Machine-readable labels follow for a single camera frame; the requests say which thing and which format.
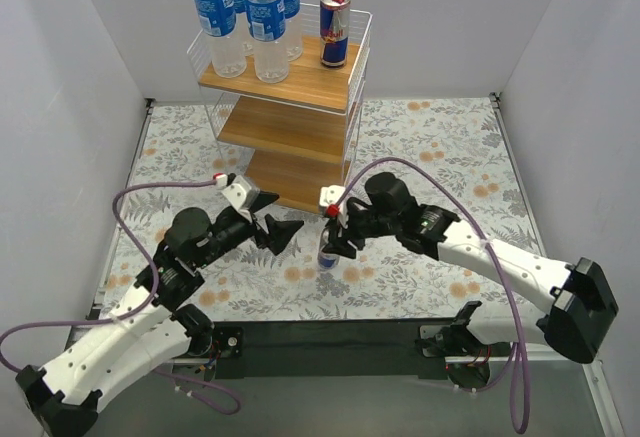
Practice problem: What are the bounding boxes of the Red Bull can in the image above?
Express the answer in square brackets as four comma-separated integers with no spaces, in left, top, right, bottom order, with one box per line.
[317,229,340,271]
[320,0,351,68]

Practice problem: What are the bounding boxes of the small Pocari Sweat bottle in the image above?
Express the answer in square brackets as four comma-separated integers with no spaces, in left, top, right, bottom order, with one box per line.
[246,0,289,84]

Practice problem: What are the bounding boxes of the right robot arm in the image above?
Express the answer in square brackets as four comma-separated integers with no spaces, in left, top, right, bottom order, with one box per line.
[319,172,619,364]

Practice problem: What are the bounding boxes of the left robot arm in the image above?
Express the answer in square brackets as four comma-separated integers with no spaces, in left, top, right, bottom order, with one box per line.
[16,185,304,436]

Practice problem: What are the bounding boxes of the floral tablecloth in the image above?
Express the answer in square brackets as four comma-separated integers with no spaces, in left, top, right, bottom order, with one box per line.
[106,98,540,321]

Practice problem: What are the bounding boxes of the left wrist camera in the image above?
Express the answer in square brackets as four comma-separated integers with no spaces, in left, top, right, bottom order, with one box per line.
[213,173,260,221]

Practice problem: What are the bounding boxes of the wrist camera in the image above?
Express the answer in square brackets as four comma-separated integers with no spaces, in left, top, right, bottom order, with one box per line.
[213,173,260,221]
[318,185,348,227]

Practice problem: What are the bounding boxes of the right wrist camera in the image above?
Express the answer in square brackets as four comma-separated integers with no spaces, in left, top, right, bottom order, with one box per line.
[318,185,348,227]

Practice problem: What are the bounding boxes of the white wire wooden shelf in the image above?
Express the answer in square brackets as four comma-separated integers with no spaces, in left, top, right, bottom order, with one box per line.
[187,4,372,212]

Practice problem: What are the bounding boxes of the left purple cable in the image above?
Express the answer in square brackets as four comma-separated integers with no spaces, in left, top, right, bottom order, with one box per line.
[0,179,242,416]

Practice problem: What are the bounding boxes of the purple cable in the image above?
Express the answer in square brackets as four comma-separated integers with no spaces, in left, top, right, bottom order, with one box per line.
[332,156,530,434]
[0,179,242,416]

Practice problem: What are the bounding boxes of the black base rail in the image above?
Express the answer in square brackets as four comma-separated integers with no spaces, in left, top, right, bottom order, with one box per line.
[154,319,516,381]

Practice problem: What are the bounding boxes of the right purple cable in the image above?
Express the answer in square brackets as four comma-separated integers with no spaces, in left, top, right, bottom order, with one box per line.
[332,156,530,434]

